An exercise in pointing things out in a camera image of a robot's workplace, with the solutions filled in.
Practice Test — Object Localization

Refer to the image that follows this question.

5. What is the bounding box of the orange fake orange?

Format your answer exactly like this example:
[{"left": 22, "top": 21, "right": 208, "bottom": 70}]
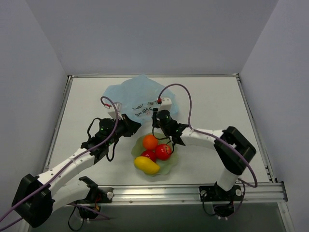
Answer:
[{"left": 142, "top": 134, "right": 158, "bottom": 150}]

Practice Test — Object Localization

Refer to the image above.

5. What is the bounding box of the red fake apple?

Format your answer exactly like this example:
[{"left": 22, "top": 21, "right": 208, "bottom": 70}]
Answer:
[{"left": 154, "top": 144, "right": 172, "bottom": 160}]

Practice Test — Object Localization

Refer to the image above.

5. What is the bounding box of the light blue plastic bag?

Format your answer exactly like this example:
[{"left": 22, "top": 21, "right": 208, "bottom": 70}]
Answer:
[{"left": 103, "top": 75, "right": 179, "bottom": 125}]

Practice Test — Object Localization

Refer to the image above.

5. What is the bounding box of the red fake pomegranate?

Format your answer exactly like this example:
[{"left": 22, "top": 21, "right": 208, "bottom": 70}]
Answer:
[{"left": 141, "top": 150, "right": 156, "bottom": 162}]

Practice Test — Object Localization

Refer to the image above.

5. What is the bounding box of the yellow fake mango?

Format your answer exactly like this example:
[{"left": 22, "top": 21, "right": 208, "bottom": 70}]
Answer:
[{"left": 134, "top": 156, "right": 160, "bottom": 175}]

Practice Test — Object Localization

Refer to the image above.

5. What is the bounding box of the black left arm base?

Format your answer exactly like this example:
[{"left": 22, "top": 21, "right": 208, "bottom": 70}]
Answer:
[{"left": 72, "top": 176, "right": 114, "bottom": 221}]

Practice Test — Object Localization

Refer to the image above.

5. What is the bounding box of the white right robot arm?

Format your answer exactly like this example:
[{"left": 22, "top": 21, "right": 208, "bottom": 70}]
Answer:
[{"left": 152, "top": 108, "right": 258, "bottom": 200}]

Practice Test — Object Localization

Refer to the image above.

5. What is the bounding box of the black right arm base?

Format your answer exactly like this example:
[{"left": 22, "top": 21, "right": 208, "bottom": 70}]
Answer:
[{"left": 199, "top": 183, "right": 246, "bottom": 220}]

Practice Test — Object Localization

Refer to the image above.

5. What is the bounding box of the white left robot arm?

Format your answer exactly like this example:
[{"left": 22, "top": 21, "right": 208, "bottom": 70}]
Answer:
[{"left": 12, "top": 114, "right": 141, "bottom": 228}]

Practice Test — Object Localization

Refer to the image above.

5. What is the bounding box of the white printed inner bag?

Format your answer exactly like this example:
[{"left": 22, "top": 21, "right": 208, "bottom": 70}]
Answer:
[{"left": 132, "top": 101, "right": 159, "bottom": 122}]

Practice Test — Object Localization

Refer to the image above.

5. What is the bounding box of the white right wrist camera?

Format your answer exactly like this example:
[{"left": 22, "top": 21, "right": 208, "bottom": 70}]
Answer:
[{"left": 157, "top": 97, "right": 172, "bottom": 111}]

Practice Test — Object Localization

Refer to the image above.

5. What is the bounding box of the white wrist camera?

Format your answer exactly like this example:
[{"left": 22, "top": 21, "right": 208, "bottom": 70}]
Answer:
[
  {"left": 157, "top": 97, "right": 172, "bottom": 111},
  {"left": 108, "top": 102, "right": 123, "bottom": 120}
]

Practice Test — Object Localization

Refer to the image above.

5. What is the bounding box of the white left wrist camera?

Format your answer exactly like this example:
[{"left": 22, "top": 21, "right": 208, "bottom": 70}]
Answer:
[{"left": 108, "top": 102, "right": 123, "bottom": 120}]

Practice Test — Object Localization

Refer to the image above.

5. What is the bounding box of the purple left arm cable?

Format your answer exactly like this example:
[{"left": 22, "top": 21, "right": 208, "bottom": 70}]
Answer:
[{"left": 0, "top": 96, "right": 120, "bottom": 222}]

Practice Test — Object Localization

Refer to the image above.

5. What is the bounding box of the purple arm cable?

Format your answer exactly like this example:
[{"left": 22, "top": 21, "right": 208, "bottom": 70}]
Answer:
[
  {"left": 158, "top": 83, "right": 258, "bottom": 189},
  {"left": 0, "top": 96, "right": 120, "bottom": 222}
]

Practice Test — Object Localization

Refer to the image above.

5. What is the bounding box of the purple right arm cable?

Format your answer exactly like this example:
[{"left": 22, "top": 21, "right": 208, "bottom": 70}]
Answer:
[{"left": 158, "top": 83, "right": 258, "bottom": 189}]

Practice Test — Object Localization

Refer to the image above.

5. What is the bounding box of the aluminium front rail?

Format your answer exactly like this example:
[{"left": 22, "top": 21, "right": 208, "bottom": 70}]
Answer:
[{"left": 110, "top": 183, "right": 288, "bottom": 205}]

